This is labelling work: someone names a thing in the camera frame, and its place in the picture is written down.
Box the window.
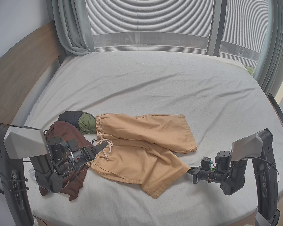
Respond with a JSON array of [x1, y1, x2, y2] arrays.
[[85, 0, 273, 69]]

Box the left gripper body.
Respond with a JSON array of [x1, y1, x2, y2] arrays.
[[70, 146, 98, 169]]

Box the brown garment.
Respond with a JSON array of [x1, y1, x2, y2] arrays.
[[39, 120, 94, 201]]

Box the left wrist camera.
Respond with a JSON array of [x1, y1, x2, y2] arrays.
[[66, 139, 79, 150]]

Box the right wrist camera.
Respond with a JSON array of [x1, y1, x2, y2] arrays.
[[200, 157, 212, 170]]

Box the green garment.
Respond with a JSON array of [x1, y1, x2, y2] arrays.
[[78, 113, 98, 134]]

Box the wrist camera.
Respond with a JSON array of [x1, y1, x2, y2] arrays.
[[200, 157, 212, 170], [66, 139, 79, 150]]

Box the tan shorts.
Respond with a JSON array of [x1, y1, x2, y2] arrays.
[[89, 113, 198, 199]]

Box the bed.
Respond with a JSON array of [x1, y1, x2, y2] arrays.
[[0, 20, 283, 226]]

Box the grey-green curtain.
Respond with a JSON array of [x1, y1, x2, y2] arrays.
[[52, 0, 95, 56], [253, 0, 283, 95]]

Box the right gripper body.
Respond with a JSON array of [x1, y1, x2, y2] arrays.
[[192, 169, 216, 184]]

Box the black garment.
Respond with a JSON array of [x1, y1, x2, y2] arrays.
[[58, 111, 83, 128]]

